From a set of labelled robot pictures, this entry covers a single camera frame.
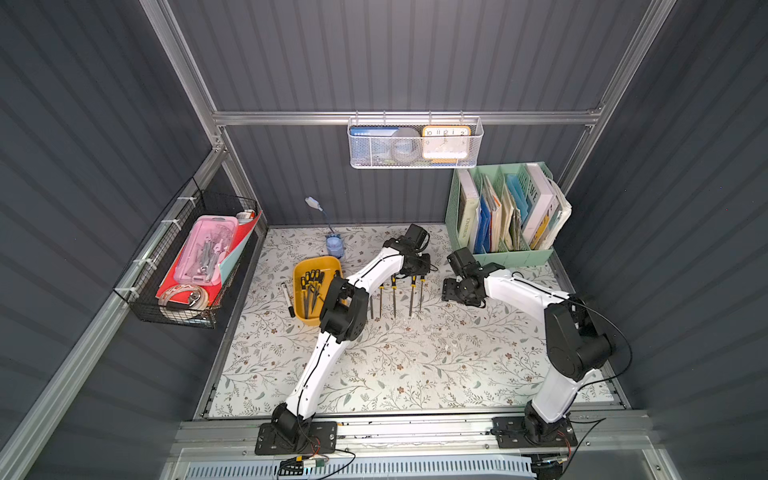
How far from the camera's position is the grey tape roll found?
2.88 ft

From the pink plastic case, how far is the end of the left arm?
41cm

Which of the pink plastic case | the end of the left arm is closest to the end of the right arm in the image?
the end of the left arm

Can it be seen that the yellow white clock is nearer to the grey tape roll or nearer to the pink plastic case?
the grey tape roll

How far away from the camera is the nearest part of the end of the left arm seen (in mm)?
796

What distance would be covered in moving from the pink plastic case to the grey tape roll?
502 millimetres

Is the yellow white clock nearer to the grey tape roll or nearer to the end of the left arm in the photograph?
the grey tape roll

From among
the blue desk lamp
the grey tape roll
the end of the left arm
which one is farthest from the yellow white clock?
the blue desk lamp

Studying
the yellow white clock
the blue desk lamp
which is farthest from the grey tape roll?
the blue desk lamp

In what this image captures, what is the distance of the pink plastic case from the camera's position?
Result: 694 millimetres
